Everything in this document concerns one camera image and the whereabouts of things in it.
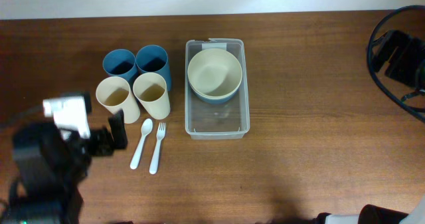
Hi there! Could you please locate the left blue cup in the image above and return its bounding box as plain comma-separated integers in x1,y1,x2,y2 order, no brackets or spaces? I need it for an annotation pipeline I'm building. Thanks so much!
102,49,139,86

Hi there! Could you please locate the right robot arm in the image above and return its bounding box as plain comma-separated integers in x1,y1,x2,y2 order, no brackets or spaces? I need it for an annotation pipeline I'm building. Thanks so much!
371,30,424,90

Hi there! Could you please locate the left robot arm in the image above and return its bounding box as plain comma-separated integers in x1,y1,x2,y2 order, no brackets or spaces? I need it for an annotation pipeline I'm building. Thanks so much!
1,110,128,223

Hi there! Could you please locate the white plastic spoon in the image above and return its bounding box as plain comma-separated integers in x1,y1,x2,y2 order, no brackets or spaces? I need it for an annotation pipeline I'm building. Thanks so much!
129,118,153,169

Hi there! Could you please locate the clear plastic container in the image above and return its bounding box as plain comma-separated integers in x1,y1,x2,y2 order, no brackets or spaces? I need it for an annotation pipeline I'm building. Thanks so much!
185,39,250,140

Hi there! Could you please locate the right blue cup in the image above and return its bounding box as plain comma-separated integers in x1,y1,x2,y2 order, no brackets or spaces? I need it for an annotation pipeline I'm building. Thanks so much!
135,45,172,91

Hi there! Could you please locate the beige cup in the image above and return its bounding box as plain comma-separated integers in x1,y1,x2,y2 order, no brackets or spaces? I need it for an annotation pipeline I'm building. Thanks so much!
133,72,171,120
96,76,141,124

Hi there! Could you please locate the blue cup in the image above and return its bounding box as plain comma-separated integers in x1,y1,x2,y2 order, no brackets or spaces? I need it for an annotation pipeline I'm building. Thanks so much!
102,49,139,86
135,45,172,91

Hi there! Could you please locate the blue bowl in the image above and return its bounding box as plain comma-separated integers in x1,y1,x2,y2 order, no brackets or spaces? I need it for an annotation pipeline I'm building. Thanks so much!
189,84,238,104

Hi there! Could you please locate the white plastic fork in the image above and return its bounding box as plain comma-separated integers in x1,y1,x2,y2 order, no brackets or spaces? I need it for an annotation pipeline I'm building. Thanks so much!
149,122,166,175

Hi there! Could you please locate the cream bowl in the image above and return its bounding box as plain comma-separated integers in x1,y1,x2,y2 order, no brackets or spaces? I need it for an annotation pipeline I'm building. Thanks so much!
187,49,243,100

